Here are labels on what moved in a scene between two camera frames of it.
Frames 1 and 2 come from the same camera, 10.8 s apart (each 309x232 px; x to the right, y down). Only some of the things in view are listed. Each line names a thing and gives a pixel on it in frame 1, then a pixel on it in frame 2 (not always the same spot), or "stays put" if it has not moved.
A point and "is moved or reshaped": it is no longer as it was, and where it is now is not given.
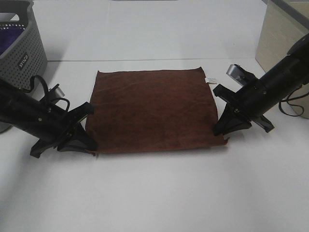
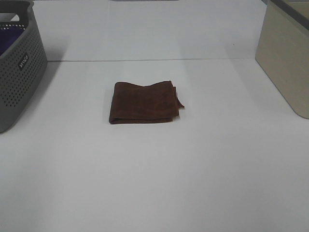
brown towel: (135, 109) is moved or reshaped
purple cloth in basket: (7, 36) stays put
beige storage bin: (282, 24) stays put
